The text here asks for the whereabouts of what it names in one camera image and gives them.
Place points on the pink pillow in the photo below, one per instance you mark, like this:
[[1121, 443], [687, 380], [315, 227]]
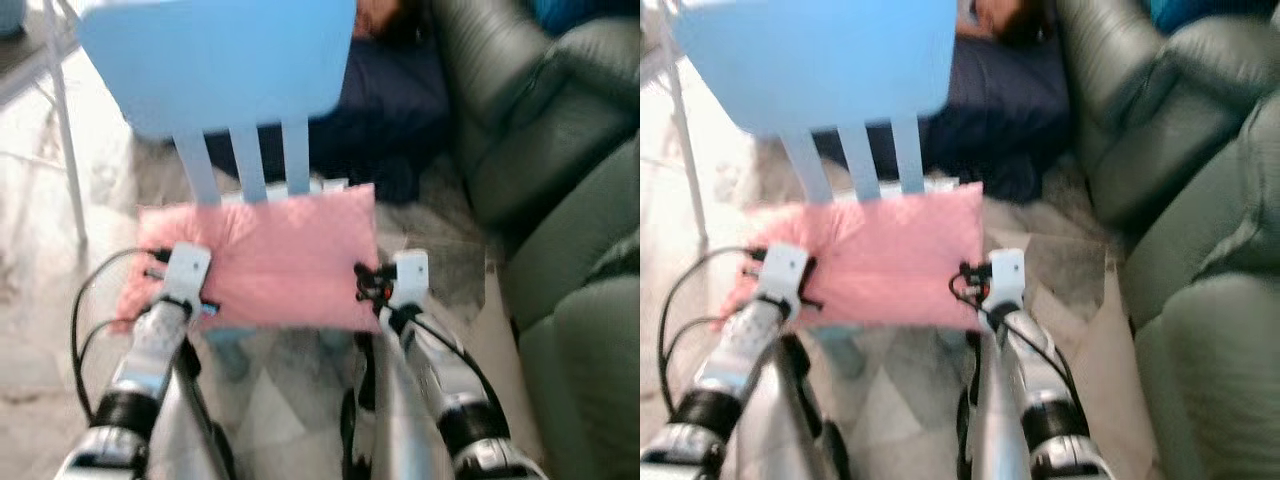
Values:
[[275, 255], [880, 255]]

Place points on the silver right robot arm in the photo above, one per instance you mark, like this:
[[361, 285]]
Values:
[[1040, 375], [440, 375]]

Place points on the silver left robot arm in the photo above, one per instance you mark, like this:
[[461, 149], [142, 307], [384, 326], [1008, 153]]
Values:
[[735, 355], [145, 365]]

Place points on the green leather sofa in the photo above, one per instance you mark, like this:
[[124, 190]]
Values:
[[1190, 220], [560, 200]]

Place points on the silver right robot leg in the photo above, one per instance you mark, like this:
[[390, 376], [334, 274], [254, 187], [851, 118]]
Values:
[[390, 420], [995, 420]]

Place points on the silver robot leg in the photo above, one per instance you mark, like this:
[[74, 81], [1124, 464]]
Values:
[[390, 420], [995, 420], [190, 430], [785, 420]]

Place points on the white metal table leg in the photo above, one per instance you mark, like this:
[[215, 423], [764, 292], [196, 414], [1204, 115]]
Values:
[[685, 140], [65, 140]]

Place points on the silver left robot leg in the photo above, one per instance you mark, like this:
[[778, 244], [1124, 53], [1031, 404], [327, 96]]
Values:
[[190, 430], [785, 420]]

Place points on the light blue wooden chair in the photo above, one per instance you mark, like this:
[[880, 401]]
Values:
[[815, 60], [215, 65]]

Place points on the teal cushion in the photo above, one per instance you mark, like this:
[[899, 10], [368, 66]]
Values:
[[560, 12], [1195, 10]]

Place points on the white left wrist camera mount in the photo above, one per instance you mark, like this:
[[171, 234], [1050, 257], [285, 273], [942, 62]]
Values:
[[786, 268], [186, 267]]

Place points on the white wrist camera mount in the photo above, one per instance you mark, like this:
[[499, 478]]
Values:
[[410, 275], [1006, 272], [786, 268], [186, 267]]

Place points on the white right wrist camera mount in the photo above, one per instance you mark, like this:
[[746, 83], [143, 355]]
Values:
[[1006, 272], [410, 275]]

